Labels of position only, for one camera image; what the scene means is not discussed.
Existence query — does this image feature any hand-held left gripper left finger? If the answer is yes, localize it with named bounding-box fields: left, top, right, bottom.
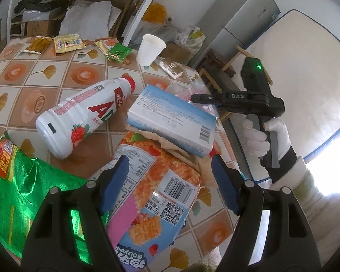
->
left=21, top=155, right=130, bottom=272

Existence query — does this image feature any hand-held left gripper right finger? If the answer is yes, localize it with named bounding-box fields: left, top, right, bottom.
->
left=211, top=155, right=323, bottom=272

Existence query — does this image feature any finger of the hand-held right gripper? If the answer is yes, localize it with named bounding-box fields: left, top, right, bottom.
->
left=191, top=92, right=225, bottom=104
left=217, top=105, right=245, bottom=114

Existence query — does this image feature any blue and white carton box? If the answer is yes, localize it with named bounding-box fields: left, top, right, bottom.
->
left=126, top=84, right=218, bottom=158

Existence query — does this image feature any pink and orange snack bag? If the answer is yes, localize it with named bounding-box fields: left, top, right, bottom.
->
left=88, top=132, right=216, bottom=271

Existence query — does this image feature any white strawberry yogurt bottle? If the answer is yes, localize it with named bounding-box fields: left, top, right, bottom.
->
left=35, top=76, right=136, bottom=160

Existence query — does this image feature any large green foil snack bag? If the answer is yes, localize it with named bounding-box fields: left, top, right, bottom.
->
left=0, top=132, right=111, bottom=264

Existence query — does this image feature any person's right forearm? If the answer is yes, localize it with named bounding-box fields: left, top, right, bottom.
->
left=268, top=144, right=340, bottom=272

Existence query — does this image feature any person's right hand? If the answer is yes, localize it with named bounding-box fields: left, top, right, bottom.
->
left=244, top=117, right=290, bottom=159

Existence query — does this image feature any wooden chair with dark seat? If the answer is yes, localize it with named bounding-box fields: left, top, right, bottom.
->
left=198, top=45, right=274, bottom=122

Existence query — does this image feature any clear wrapped cookie packet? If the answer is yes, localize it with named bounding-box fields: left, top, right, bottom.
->
left=159, top=57, right=185, bottom=79

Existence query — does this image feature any white mattress with blue edge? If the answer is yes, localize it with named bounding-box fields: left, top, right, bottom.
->
left=229, top=9, right=340, bottom=183

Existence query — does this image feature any white printed plastic bag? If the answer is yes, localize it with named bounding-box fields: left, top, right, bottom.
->
left=178, top=25, right=206, bottom=46

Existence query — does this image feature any white paper cup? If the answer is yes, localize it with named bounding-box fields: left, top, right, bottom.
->
left=136, top=34, right=167, bottom=67

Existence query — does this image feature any grey refrigerator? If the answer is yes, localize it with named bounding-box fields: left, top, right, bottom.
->
left=190, top=0, right=281, bottom=68

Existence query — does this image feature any grey plastic bag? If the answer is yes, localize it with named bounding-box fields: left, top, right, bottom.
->
left=136, top=24, right=179, bottom=43

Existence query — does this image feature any yellow plastic bag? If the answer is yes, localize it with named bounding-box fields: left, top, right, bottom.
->
left=143, top=2, right=168, bottom=23

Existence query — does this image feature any small green snack packet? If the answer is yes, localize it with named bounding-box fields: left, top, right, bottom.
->
left=104, top=42, right=134, bottom=64

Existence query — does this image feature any tile pattern tablecloth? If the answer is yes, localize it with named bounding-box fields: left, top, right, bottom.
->
left=0, top=37, right=233, bottom=272

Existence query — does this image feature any cream and orange snack packet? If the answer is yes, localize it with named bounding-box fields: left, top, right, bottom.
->
left=94, top=37, right=119, bottom=54

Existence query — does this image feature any yellow snack packet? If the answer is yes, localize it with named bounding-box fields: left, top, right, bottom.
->
left=54, top=33, right=87, bottom=55

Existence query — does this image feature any white sack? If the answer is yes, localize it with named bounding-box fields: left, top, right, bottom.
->
left=58, top=0, right=122, bottom=41

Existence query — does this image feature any brown snack packet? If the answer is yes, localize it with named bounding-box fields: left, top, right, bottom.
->
left=23, top=36, right=54, bottom=54

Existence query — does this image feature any black cloth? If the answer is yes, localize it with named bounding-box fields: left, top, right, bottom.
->
left=14, top=0, right=71, bottom=15

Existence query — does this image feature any white metal frame desk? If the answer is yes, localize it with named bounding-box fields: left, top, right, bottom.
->
left=6, top=0, right=170, bottom=46

